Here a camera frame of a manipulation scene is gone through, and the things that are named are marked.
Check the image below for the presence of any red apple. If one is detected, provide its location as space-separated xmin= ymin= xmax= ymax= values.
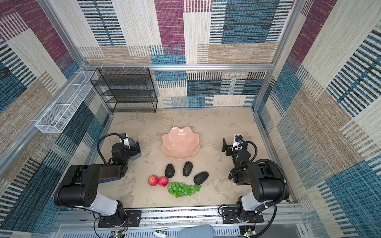
xmin=148 ymin=176 xmax=159 ymax=186
xmin=158 ymin=177 xmax=169 ymax=187

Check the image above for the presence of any dark avocado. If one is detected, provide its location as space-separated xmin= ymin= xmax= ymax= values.
xmin=182 ymin=161 xmax=193 ymax=177
xmin=193 ymin=172 xmax=209 ymax=185
xmin=164 ymin=164 xmax=175 ymax=179

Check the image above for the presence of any pink scalloped fruit bowl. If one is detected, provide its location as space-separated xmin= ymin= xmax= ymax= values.
xmin=161 ymin=127 xmax=200 ymax=160

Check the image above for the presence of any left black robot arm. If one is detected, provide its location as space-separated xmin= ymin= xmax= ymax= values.
xmin=54 ymin=133 xmax=141 ymax=230

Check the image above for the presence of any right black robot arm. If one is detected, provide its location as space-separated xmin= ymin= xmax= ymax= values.
xmin=218 ymin=135 xmax=289 ymax=224

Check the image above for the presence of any green grape bunch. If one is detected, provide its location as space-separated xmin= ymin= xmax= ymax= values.
xmin=167 ymin=182 xmax=201 ymax=197

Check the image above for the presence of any grey blue chair back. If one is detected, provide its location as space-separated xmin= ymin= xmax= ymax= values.
xmin=178 ymin=225 xmax=214 ymax=238

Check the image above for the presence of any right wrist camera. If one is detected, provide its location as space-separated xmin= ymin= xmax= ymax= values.
xmin=233 ymin=134 xmax=244 ymax=150

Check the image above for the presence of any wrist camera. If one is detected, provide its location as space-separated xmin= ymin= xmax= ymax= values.
xmin=121 ymin=133 xmax=130 ymax=148
xmin=233 ymin=134 xmax=244 ymax=150

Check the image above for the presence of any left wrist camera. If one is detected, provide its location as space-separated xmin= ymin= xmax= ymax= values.
xmin=121 ymin=133 xmax=130 ymax=148

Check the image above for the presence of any black wire shelf rack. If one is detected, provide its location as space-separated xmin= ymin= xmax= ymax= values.
xmin=90 ymin=67 xmax=158 ymax=113

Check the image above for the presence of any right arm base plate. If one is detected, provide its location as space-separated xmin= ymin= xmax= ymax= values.
xmin=218 ymin=206 xmax=264 ymax=224

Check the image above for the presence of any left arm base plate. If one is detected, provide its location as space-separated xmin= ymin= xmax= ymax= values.
xmin=97 ymin=210 xmax=142 ymax=228

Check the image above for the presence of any white wire mesh basket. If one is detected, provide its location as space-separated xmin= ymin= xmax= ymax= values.
xmin=35 ymin=70 xmax=94 ymax=133

